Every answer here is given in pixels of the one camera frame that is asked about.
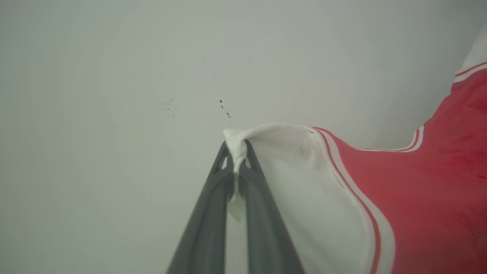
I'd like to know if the red and white jersey shirt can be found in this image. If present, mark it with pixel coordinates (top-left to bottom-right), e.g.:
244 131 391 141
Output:
223 25 487 274

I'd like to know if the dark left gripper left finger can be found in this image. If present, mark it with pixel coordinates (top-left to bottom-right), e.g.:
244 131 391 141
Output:
166 142 234 274

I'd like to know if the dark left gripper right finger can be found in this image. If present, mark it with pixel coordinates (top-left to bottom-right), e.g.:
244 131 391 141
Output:
239 140 305 274

